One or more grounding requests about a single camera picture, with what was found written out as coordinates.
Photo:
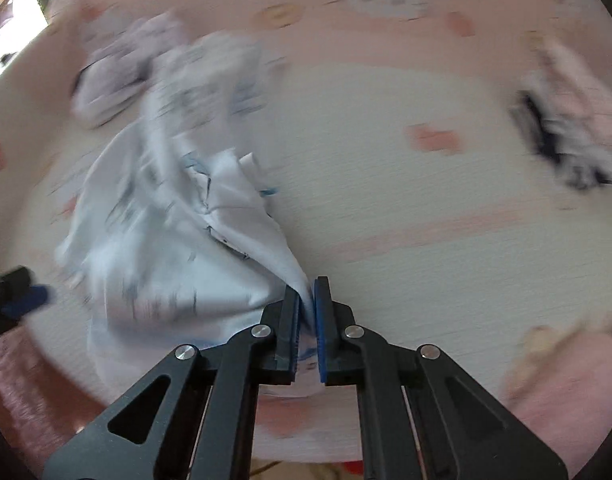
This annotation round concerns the white cartoon print pajamas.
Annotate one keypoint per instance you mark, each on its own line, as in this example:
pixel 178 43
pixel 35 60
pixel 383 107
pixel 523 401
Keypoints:
pixel 161 260

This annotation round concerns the stack of folded clothes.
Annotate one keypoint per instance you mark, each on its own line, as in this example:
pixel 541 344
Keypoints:
pixel 581 90

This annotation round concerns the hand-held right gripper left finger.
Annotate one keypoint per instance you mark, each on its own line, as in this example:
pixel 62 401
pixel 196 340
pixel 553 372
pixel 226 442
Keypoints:
pixel 295 322

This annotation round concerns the crumpled white garment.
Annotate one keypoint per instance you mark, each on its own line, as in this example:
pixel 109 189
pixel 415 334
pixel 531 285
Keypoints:
pixel 116 70

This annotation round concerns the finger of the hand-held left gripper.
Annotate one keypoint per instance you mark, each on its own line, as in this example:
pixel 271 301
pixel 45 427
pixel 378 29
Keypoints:
pixel 8 280
pixel 30 299

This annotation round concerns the pink fluffy rug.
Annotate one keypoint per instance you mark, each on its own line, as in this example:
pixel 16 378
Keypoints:
pixel 21 390

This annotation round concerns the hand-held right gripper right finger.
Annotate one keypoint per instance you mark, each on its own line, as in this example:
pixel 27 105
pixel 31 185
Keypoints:
pixel 320 325

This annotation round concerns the folded navy striped garment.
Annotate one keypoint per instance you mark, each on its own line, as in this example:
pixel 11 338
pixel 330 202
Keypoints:
pixel 556 145

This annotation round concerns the pink cat print blanket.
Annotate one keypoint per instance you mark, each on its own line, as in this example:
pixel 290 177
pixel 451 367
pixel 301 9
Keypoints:
pixel 386 210

